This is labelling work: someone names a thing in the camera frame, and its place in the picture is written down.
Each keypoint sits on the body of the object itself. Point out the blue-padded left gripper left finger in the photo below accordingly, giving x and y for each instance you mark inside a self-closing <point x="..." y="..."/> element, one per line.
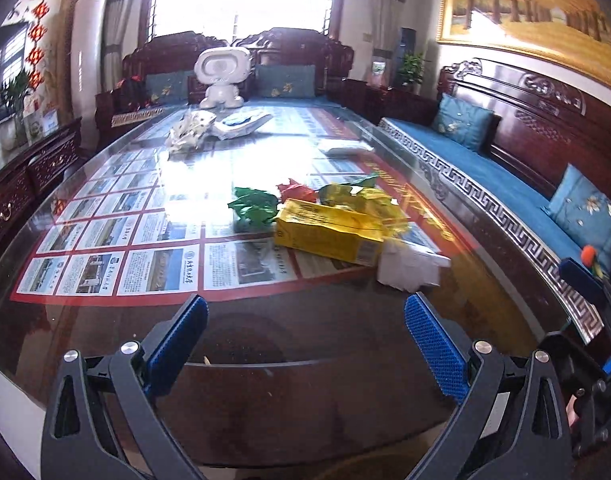
<point x="78" y="438"/>

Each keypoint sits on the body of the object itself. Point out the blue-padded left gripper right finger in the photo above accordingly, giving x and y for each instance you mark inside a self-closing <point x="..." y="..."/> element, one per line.
<point x="509" y="421"/>

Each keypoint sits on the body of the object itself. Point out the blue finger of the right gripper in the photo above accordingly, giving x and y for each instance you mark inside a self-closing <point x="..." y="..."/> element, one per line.
<point x="583" y="281"/>

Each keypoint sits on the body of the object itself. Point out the white tissue paper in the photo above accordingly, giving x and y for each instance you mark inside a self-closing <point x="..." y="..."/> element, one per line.
<point x="407" y="266"/>

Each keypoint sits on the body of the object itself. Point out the yellow plastic wrapper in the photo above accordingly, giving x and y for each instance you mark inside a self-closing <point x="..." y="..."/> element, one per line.
<point x="364" y="197"/>

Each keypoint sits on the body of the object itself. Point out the green paper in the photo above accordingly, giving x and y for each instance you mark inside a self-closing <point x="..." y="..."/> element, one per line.
<point x="254" y="208"/>

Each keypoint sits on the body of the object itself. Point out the yellow cardboard box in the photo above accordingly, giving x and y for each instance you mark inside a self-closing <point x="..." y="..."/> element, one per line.
<point x="329" y="232"/>

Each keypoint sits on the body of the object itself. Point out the person's hand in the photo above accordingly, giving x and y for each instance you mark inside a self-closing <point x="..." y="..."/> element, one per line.
<point x="572" y="416"/>

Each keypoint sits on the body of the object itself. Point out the orange tipped green stick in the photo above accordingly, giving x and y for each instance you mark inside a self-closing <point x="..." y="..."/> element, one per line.
<point x="589" y="259"/>

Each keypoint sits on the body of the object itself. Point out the blue embroidered cushion near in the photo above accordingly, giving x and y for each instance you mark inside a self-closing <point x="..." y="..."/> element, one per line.
<point x="583" y="212"/>

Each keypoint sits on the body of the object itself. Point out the blue embroidered cushion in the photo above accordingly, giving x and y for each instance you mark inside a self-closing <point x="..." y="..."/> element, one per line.
<point x="462" y="122"/>
<point x="583" y="212"/>

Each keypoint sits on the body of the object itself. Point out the blue embroidered cushion far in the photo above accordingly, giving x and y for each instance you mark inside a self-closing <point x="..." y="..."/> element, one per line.
<point x="462" y="122"/>

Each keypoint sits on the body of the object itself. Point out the dark wooden side cabinet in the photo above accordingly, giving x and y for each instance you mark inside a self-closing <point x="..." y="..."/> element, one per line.
<point x="32" y="173"/>

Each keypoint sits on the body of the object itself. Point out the green potted plant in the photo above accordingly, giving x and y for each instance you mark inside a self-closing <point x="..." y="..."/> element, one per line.
<point x="411" y="73"/>

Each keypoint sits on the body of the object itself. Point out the gold framed tree painting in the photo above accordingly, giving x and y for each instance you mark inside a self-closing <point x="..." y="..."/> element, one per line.
<point x="571" y="33"/>

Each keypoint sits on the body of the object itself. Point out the white flat tissue pack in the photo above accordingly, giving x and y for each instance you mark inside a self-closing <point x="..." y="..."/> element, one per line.
<point x="343" y="147"/>

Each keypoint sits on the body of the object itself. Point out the white crumpled spotted bag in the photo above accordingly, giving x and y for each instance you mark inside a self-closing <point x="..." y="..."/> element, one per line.
<point x="189" y="133"/>

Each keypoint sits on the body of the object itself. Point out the crumpled red paper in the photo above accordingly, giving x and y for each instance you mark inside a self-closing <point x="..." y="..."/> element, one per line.
<point x="293" y="190"/>

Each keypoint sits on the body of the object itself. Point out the white blue plastic package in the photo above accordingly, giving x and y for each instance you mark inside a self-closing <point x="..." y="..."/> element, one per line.
<point x="239" y="124"/>

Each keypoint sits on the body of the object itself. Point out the carved wooden back sofa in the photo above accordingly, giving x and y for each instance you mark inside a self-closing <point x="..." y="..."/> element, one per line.
<point x="281" y="63"/>

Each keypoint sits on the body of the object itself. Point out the teal cushion back left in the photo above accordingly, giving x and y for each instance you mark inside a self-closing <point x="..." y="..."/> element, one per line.
<point x="166" y="89"/>

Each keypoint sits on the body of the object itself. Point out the teal cushion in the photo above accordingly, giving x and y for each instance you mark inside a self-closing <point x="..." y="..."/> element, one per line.
<point x="166" y="89"/>
<point x="285" y="81"/>

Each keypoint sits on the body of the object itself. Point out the teal cushion back right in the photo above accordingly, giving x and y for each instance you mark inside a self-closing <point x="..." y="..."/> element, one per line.
<point x="285" y="81"/>

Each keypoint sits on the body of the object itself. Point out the red hanging knot decoration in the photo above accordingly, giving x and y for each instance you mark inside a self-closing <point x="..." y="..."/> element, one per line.
<point x="36" y="54"/>

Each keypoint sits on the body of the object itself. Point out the white toy robot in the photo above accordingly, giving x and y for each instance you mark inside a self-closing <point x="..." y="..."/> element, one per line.
<point x="221" y="69"/>

